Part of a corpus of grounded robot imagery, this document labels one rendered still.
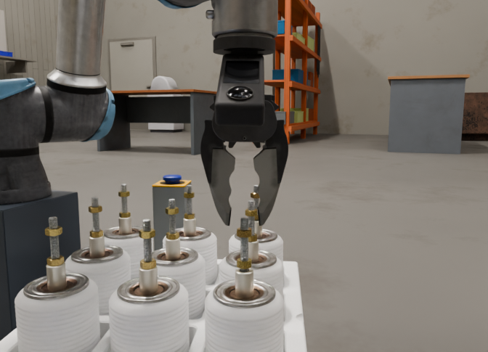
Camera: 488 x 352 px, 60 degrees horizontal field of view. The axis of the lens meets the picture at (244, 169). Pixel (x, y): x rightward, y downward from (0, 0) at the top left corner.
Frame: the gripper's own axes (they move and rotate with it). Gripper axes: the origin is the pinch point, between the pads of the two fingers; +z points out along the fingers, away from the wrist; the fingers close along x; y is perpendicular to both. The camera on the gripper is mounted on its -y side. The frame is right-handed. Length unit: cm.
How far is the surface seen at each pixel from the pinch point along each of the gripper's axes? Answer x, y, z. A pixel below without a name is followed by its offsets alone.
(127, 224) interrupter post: 20.6, 25.6, 8.0
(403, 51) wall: -303, 762, -122
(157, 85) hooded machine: 177, 871, -67
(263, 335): -2.1, -3.5, 12.9
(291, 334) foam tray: -6.2, 3.9, 16.9
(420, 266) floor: -54, 75, 35
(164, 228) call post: 16.7, 39.8, 12.9
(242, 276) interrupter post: 0.2, -0.4, 7.3
